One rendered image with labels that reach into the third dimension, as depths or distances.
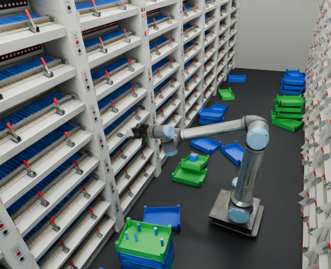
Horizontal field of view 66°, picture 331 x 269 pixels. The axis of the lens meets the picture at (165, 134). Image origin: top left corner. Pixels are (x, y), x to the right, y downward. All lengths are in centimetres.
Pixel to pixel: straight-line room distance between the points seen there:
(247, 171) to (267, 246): 73
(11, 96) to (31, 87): 10
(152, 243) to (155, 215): 58
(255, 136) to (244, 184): 36
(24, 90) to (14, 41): 20
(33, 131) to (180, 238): 135
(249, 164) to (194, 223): 83
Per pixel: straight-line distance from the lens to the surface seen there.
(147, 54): 207
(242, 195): 176
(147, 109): 219
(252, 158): 157
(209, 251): 207
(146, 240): 174
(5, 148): 127
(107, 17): 166
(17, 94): 124
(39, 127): 135
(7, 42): 122
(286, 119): 364
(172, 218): 224
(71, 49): 143
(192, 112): 341
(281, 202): 249
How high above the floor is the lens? 173
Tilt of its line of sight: 32 degrees down
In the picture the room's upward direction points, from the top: 4 degrees counter-clockwise
